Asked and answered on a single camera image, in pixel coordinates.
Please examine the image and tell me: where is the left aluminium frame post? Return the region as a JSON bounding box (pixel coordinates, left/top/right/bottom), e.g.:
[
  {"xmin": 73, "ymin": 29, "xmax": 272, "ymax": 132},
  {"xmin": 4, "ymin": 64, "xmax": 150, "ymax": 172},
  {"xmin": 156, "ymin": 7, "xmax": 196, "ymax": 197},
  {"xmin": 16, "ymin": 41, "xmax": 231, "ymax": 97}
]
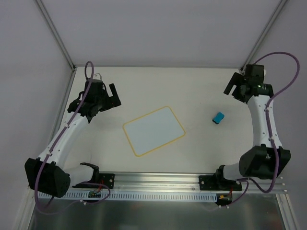
[{"xmin": 34, "ymin": 0, "xmax": 76, "ymax": 71}]

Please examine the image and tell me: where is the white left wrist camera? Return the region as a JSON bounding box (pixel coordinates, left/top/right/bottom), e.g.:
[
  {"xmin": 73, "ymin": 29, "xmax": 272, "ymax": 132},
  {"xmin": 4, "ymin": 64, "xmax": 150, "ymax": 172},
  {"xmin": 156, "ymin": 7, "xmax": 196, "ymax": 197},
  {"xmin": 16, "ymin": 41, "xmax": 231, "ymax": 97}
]
[{"xmin": 93, "ymin": 73, "xmax": 103, "ymax": 81}]

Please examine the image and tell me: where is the aluminium frame post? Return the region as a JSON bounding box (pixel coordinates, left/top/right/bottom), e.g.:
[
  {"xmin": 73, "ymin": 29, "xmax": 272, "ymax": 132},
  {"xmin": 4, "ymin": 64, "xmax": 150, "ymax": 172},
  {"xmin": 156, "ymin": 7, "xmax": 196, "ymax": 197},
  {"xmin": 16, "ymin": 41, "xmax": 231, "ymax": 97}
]
[
  {"xmin": 34, "ymin": 0, "xmax": 76, "ymax": 71},
  {"xmin": 238, "ymin": 0, "xmax": 288, "ymax": 72}
]

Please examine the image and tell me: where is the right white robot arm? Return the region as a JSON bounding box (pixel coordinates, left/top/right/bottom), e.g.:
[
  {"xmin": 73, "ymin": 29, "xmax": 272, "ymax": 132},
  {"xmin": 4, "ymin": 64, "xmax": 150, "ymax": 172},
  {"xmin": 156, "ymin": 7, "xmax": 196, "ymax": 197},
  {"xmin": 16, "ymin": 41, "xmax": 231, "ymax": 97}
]
[{"xmin": 214, "ymin": 64, "xmax": 291, "ymax": 190}]

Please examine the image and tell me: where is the yellow framed whiteboard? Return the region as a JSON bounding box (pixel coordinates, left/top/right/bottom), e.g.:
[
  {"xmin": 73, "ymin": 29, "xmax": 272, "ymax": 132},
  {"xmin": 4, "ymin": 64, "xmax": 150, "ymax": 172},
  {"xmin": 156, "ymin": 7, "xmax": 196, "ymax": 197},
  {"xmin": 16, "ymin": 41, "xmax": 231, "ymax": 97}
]
[{"xmin": 122, "ymin": 106, "xmax": 186, "ymax": 157}]

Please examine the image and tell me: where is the aluminium mounting rail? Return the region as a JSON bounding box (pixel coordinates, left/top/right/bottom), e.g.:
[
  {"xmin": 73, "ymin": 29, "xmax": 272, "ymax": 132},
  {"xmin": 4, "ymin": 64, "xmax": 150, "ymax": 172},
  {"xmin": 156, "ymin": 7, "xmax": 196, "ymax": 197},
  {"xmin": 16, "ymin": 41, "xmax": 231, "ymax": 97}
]
[{"xmin": 28, "ymin": 170, "xmax": 288, "ymax": 195}]

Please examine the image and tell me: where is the blue whiteboard eraser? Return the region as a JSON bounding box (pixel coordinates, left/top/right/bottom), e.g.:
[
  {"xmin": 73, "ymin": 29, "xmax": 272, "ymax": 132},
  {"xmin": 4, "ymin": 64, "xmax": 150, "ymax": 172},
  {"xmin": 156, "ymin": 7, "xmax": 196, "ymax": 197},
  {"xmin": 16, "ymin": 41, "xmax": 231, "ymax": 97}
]
[{"xmin": 212, "ymin": 112, "xmax": 225, "ymax": 124}]

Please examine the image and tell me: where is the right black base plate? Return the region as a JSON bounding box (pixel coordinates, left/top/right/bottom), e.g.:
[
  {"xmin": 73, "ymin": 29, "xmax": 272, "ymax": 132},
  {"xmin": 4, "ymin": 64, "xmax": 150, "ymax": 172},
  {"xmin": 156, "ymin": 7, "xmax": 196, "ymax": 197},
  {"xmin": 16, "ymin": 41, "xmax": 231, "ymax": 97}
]
[{"xmin": 198, "ymin": 175, "xmax": 242, "ymax": 191}]

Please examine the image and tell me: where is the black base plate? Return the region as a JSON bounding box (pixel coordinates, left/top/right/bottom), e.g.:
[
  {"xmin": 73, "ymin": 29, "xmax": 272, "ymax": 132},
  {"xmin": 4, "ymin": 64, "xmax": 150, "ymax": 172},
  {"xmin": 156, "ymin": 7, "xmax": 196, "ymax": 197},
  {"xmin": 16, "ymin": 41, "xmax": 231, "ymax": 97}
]
[
  {"xmin": 198, "ymin": 175, "xmax": 242, "ymax": 191},
  {"xmin": 73, "ymin": 172, "xmax": 115, "ymax": 189}
]

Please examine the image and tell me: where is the right aluminium frame post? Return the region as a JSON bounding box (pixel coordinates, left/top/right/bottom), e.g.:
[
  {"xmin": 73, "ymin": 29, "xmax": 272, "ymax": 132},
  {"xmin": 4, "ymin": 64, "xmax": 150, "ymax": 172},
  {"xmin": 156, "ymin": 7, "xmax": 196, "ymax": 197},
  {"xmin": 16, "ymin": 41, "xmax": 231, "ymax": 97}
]
[{"xmin": 238, "ymin": 0, "xmax": 288, "ymax": 72}]

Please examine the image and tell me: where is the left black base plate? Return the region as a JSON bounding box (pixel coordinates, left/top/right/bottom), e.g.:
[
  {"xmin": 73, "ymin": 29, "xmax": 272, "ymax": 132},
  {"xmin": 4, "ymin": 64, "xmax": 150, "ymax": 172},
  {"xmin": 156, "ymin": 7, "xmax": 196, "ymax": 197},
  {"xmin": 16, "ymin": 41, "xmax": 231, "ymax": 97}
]
[{"xmin": 73, "ymin": 172, "xmax": 115, "ymax": 189}]

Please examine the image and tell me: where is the white slotted cable duct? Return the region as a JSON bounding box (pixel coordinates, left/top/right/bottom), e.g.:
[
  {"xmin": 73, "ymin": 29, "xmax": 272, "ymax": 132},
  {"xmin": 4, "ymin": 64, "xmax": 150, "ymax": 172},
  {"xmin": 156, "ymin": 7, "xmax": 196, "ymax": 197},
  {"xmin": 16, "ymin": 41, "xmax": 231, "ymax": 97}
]
[{"xmin": 38, "ymin": 191, "xmax": 218, "ymax": 202}]

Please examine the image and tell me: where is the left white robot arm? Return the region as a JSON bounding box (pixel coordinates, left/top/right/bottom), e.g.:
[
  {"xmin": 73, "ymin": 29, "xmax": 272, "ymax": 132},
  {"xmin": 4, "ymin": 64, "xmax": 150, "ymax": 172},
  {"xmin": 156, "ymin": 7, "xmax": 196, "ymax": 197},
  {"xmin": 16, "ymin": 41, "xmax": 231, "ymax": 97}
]
[{"xmin": 24, "ymin": 80, "xmax": 121, "ymax": 198}]

